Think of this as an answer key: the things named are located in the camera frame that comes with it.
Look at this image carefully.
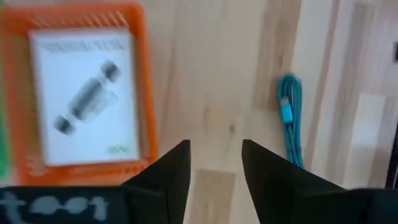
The white card with pen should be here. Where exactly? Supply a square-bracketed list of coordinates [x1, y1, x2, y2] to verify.
[28, 28, 140, 167]

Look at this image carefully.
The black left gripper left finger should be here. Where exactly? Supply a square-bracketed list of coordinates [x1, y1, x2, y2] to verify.
[0, 139, 191, 224]

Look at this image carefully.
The teal braided cable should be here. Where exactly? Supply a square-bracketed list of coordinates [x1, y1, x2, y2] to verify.
[277, 73, 305, 170]

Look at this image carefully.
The orange plastic basket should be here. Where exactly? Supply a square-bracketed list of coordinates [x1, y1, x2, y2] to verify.
[0, 2, 160, 187]

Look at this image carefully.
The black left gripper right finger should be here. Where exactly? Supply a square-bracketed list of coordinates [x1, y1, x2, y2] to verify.
[241, 139, 398, 224]

